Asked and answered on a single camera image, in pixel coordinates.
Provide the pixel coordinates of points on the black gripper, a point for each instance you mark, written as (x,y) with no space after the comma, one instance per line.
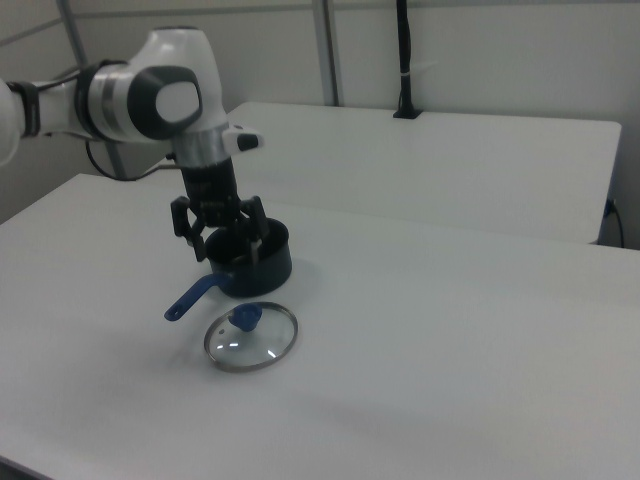
(210,192)

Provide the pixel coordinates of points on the glass lid with blue knob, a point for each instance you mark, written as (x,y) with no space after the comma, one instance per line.
(255,345)

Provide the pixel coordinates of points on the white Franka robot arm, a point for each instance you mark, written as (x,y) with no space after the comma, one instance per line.
(170,65)

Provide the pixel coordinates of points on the white table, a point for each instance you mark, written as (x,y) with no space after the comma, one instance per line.
(425,170)

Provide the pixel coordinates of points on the black pole base clamp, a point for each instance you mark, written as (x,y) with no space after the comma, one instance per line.
(407,114)

